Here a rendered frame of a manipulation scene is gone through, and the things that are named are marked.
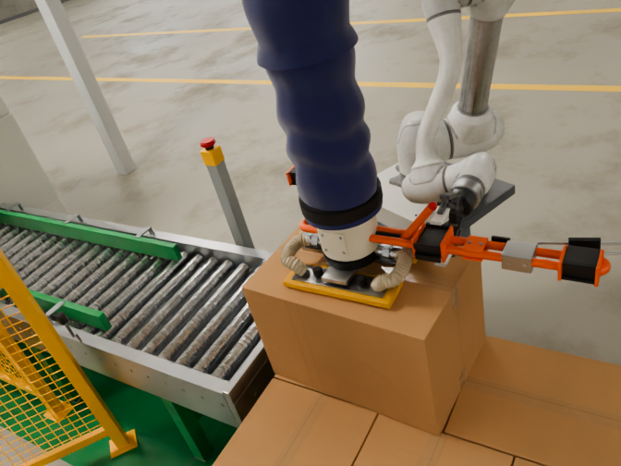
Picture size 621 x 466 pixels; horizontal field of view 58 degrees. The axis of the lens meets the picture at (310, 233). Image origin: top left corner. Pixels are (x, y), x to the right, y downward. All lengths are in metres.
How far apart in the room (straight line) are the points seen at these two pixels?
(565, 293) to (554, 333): 0.27
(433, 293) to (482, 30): 0.84
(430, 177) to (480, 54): 0.45
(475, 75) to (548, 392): 1.02
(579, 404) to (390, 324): 0.63
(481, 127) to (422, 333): 0.93
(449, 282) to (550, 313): 1.31
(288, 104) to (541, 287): 1.94
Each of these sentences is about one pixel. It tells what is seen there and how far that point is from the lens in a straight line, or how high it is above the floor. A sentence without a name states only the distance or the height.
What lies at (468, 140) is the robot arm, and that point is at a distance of 2.14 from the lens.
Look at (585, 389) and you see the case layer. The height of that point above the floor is 0.54.
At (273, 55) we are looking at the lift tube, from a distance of 1.27.
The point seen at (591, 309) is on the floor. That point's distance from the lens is 2.87.
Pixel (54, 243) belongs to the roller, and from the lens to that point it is 3.35.
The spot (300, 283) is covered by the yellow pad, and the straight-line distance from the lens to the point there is 1.62.
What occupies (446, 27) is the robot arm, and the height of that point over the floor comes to 1.47.
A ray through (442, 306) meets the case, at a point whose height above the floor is 0.94.
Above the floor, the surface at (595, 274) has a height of 1.09.
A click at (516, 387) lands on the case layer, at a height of 0.54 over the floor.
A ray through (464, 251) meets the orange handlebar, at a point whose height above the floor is 1.09.
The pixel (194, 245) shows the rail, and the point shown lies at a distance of 2.65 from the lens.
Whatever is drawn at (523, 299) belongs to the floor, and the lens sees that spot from 2.89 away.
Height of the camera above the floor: 1.99
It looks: 34 degrees down
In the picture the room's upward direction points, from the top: 15 degrees counter-clockwise
